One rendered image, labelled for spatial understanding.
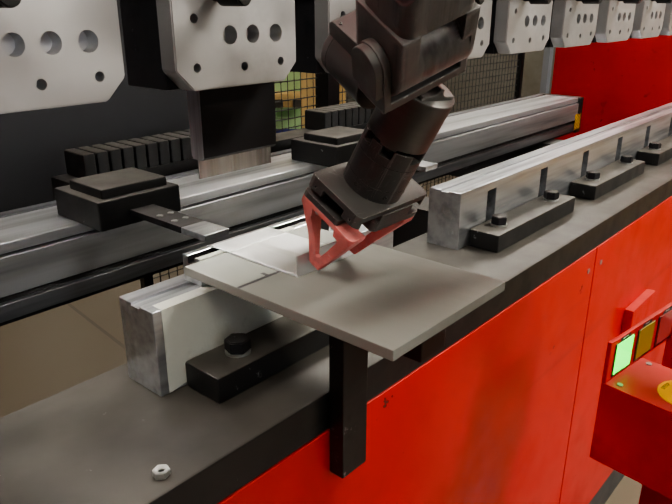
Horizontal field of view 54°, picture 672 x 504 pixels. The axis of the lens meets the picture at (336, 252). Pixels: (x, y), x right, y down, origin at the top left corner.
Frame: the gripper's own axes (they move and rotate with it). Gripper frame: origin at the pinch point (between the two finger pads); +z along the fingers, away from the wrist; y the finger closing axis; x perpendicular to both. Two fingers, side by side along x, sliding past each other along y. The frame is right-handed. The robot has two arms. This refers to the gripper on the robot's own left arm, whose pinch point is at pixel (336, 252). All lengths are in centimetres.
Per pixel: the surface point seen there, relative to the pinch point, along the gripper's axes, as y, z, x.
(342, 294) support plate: 4.7, -1.1, 5.0
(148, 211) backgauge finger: 2.4, 15.5, -24.6
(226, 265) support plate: 7.0, 5.6, -6.7
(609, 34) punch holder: -92, -9, -16
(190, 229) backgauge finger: 3.3, 10.7, -16.3
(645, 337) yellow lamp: -43, 8, 27
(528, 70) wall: -423, 118, -144
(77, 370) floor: -48, 173, -94
